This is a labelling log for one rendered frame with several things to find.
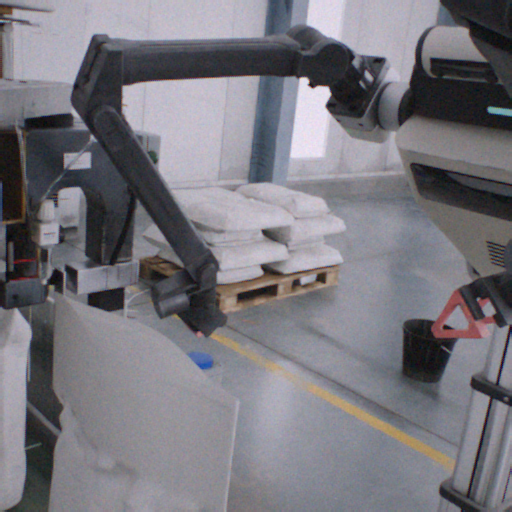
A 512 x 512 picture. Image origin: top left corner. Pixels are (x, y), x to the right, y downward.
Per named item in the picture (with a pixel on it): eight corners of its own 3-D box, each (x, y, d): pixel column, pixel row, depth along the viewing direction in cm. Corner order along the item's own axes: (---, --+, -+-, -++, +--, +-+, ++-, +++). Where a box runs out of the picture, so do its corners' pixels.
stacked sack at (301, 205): (333, 218, 474) (336, 198, 470) (292, 223, 444) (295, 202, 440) (267, 198, 519) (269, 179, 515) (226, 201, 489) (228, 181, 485)
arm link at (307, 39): (360, 62, 114) (343, 51, 118) (330, 25, 107) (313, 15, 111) (325, 103, 116) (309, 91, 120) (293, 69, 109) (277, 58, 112)
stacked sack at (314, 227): (350, 236, 478) (353, 217, 474) (286, 247, 431) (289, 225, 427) (305, 222, 507) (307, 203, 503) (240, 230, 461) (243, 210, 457)
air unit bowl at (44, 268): (55, 279, 121) (56, 247, 119) (40, 281, 119) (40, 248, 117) (47, 274, 123) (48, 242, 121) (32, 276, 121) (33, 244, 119)
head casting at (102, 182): (135, 261, 139) (144, 118, 130) (24, 278, 122) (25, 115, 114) (64, 227, 159) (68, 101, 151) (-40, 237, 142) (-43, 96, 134)
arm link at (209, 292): (221, 285, 129) (209, 263, 132) (189, 297, 126) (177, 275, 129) (220, 304, 134) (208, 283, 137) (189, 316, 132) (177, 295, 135)
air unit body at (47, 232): (63, 284, 122) (65, 202, 117) (39, 288, 118) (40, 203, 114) (51, 277, 125) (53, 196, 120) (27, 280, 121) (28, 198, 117)
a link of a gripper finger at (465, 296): (412, 312, 86) (469, 280, 80) (440, 304, 91) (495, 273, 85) (436, 360, 85) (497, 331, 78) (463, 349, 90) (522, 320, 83)
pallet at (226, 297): (337, 284, 488) (340, 265, 484) (218, 315, 403) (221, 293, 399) (257, 254, 540) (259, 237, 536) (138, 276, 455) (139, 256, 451)
